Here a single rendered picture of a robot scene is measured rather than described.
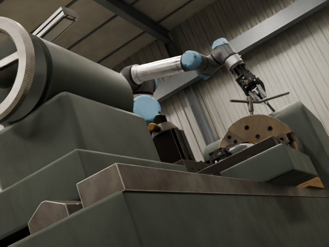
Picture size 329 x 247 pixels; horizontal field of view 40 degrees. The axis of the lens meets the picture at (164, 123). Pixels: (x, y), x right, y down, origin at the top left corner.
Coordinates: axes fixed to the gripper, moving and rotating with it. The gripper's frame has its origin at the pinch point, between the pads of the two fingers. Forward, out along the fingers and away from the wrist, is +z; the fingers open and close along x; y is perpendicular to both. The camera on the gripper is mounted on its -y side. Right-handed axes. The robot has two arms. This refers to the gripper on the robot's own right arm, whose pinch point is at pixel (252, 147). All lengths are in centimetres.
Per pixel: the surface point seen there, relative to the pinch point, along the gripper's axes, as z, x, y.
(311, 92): -25, 278, -1014
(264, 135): 2.4, 5.5, -15.6
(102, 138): 4, -12, 104
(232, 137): -8.0, 9.5, -11.6
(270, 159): 16, -17, 64
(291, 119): 12.6, 10.2, -31.1
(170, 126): -8.2, 5.3, 46.0
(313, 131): 18.0, 2.0, -31.8
